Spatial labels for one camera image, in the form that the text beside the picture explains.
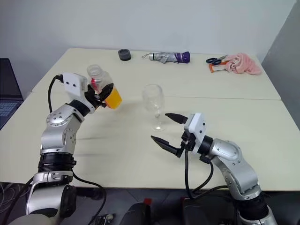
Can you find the pink cloth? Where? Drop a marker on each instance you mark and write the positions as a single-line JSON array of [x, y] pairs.
[[243, 63]]

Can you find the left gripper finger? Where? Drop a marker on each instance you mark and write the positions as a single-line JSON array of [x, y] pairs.
[[106, 91]]

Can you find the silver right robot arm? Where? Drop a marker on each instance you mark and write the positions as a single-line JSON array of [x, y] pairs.
[[234, 161]]

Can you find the dark laptop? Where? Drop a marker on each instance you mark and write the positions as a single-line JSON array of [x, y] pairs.
[[9, 89]]

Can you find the clear bottle with orange drink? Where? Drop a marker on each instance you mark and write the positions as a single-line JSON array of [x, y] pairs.
[[114, 99]]

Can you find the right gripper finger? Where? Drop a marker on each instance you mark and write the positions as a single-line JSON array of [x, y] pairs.
[[178, 118], [164, 144]]

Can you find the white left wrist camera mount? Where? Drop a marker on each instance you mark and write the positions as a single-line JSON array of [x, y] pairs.
[[72, 83]]

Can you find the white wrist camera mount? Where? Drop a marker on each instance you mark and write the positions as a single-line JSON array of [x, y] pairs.
[[72, 83], [198, 129]]

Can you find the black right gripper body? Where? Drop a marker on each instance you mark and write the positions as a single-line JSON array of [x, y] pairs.
[[188, 141]]

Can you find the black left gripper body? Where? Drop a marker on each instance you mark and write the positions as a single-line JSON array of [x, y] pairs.
[[92, 97]]

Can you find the clear wine glass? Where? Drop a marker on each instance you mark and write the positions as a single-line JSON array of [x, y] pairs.
[[153, 98]]

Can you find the folded silver purple umbrella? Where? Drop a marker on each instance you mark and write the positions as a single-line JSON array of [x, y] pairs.
[[166, 57]]

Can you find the dark rounded shape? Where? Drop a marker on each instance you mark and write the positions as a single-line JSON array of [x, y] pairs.
[[138, 215]]

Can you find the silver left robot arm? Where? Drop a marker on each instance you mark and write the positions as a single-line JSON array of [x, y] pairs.
[[58, 122]]

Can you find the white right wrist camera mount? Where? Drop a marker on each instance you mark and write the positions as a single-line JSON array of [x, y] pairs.
[[198, 129]]

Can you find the red tag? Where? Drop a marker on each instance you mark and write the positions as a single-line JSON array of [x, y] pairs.
[[147, 201]]

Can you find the orange frame tool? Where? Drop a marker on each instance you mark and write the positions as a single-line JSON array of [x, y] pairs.
[[211, 68]]

